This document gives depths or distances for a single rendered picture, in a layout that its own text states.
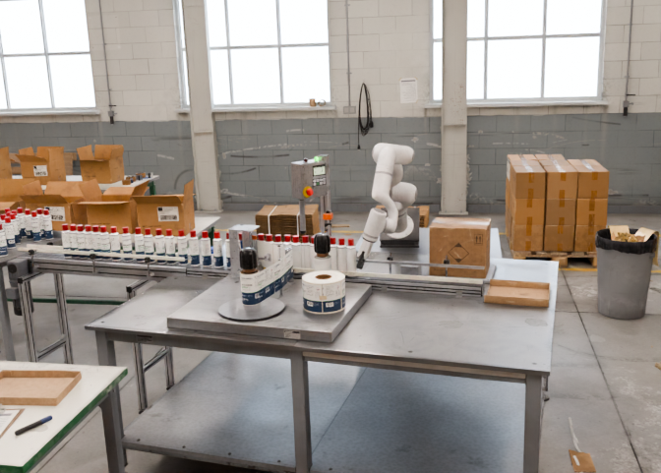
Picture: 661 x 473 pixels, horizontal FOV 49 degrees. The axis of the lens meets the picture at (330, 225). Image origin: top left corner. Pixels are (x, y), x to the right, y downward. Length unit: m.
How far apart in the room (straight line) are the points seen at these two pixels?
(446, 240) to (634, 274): 2.24
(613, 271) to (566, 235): 1.36
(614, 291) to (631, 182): 3.70
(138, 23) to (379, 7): 3.09
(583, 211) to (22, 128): 7.41
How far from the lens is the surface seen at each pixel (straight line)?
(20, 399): 3.04
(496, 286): 3.89
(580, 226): 7.13
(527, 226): 7.06
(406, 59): 9.13
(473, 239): 3.91
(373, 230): 3.76
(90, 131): 10.43
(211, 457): 3.66
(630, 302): 5.93
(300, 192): 3.87
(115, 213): 5.58
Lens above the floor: 2.06
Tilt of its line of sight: 14 degrees down
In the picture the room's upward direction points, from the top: 2 degrees counter-clockwise
